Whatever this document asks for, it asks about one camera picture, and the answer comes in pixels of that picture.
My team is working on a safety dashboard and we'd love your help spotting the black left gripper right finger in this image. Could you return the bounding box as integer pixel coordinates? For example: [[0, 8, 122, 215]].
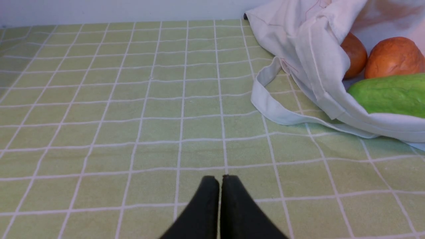
[[220, 175, 288, 239]]

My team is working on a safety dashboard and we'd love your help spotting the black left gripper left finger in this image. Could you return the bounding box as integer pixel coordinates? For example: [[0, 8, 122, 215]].
[[160, 176, 219, 239]]

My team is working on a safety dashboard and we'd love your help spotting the brown potato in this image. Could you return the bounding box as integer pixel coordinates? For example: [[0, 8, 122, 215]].
[[364, 37, 425, 79], [340, 32, 368, 80]]

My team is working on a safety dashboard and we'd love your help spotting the white cloth bag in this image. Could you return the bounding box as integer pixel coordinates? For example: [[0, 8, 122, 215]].
[[244, 0, 424, 151]]

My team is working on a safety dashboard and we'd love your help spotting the brown potato in bag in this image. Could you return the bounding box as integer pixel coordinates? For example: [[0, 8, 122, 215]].
[[364, 37, 425, 79]]

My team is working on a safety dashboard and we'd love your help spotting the green checkered tablecloth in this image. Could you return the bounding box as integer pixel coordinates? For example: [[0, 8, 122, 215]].
[[0, 20, 424, 239]]

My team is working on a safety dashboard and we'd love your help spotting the green cucumber vegetable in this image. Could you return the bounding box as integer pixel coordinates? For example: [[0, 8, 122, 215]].
[[347, 73, 425, 118]]

